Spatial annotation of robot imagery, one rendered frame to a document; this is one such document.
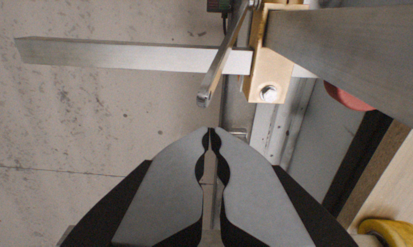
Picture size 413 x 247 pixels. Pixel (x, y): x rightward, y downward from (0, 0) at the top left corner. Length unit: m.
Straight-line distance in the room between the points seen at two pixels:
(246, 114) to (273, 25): 0.28
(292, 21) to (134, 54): 0.18
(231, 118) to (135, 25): 0.84
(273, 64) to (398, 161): 0.22
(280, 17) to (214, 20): 0.91
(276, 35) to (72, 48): 0.24
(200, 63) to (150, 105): 1.03
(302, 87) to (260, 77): 0.32
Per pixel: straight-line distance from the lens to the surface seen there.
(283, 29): 0.20
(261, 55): 0.26
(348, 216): 0.46
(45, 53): 0.33
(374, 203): 0.43
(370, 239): 0.42
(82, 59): 0.30
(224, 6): 0.42
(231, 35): 0.17
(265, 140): 0.62
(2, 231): 2.81
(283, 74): 0.27
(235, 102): 0.45
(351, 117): 0.47
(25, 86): 1.59
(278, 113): 0.59
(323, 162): 0.54
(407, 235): 0.43
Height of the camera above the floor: 1.12
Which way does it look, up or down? 61 degrees down
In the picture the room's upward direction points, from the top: 179 degrees counter-clockwise
